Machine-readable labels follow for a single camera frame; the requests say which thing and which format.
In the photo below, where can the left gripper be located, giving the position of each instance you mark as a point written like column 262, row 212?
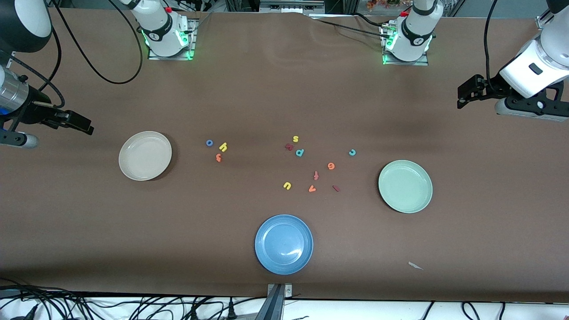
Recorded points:
column 488, row 90

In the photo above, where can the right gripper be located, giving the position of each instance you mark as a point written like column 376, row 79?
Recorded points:
column 34, row 110

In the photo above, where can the yellow letter h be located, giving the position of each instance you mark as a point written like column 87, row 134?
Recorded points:
column 222, row 146

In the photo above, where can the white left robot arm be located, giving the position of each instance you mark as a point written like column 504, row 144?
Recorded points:
column 415, row 31

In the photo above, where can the beige brown plate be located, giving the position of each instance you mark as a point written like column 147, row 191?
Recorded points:
column 144, row 155

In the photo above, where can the light green plate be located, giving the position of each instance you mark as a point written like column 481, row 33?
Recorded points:
column 405, row 186

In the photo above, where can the orange flowers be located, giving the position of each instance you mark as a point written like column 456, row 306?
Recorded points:
column 382, row 4

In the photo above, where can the white paper scrap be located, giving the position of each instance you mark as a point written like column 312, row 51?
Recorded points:
column 415, row 266

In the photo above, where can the black power plug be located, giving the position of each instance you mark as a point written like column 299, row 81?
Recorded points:
column 30, row 312
column 231, row 311
column 194, row 314

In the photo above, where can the grey equipment box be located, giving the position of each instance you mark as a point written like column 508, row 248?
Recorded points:
column 289, row 6

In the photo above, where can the blue plate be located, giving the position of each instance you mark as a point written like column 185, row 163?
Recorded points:
column 283, row 244

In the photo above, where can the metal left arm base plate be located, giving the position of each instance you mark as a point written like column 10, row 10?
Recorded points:
column 406, row 63

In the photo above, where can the aluminium frame profile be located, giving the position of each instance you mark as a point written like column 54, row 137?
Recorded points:
column 544, row 22

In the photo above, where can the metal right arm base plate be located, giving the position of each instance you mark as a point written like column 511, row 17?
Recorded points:
column 192, row 40

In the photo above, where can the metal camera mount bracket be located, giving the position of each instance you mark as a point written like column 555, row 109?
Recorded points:
column 276, row 302

